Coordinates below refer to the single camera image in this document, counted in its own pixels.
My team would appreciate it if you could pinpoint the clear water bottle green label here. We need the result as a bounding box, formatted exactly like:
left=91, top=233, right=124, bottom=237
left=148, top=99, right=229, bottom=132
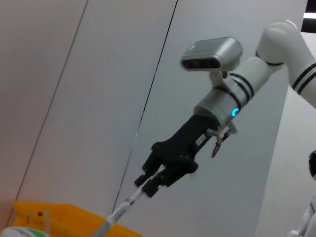
left=0, top=226, right=49, bottom=237

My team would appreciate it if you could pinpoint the grey right gripper cable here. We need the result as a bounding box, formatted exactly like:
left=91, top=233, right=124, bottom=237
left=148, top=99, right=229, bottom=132
left=211, top=137, right=224, bottom=158

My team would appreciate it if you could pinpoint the clear right gripper port connector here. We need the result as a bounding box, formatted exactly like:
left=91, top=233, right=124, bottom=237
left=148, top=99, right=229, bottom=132
left=206, top=125, right=238, bottom=139

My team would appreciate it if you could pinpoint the silver white ballpoint pen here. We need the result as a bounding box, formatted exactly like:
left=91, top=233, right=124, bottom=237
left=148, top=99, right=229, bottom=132
left=92, top=184, right=148, bottom=237

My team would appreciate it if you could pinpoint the white idle humanoid robot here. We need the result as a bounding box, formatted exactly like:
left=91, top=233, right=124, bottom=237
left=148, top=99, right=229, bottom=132
left=287, top=150, right=316, bottom=237

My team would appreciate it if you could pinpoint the yellow plastic storage bin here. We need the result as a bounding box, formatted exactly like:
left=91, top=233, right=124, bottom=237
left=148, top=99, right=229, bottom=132
left=12, top=201, right=144, bottom=237

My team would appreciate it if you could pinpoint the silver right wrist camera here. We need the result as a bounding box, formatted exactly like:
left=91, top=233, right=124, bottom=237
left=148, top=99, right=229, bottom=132
left=181, top=37, right=243, bottom=73

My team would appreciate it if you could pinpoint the clear plastic ruler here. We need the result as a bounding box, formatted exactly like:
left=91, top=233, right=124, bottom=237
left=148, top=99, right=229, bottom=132
left=42, top=209, right=52, bottom=237

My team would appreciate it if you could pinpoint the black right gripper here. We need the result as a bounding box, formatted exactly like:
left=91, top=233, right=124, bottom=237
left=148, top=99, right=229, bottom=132
left=134, top=114, right=218, bottom=198

